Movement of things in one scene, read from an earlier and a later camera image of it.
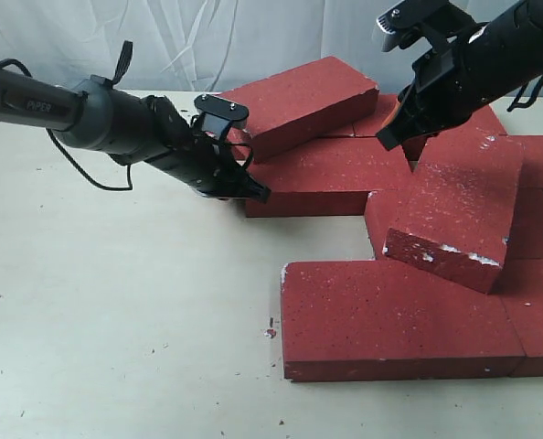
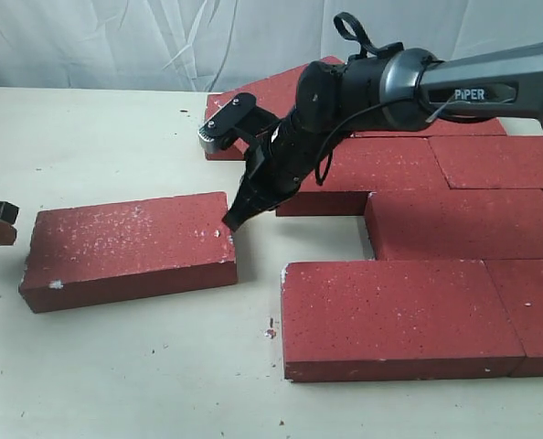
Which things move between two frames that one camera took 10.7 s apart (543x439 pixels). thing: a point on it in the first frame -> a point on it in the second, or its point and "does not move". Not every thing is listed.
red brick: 453,212 -> 100,253
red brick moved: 329,180 does not move
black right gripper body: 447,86 -> 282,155
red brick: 532,291 does not move
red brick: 380,319 does not move
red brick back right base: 483,124 does not move
